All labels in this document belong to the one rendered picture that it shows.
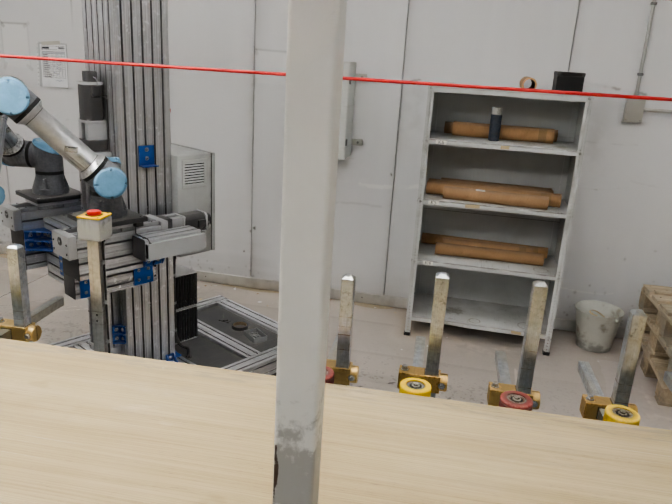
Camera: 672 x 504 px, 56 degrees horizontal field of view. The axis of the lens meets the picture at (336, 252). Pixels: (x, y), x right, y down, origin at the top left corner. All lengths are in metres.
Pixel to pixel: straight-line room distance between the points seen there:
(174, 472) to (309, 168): 0.84
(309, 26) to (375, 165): 3.68
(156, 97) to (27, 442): 1.73
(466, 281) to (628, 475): 3.04
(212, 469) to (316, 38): 0.93
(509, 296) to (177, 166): 2.50
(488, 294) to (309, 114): 3.87
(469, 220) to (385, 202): 0.57
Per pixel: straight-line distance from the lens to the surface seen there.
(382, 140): 4.26
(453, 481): 1.35
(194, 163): 2.92
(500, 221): 4.29
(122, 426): 1.49
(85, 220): 1.90
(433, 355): 1.77
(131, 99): 2.79
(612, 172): 4.32
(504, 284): 4.42
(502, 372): 1.93
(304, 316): 0.68
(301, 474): 0.78
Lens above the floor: 1.70
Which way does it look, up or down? 17 degrees down
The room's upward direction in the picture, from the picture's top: 3 degrees clockwise
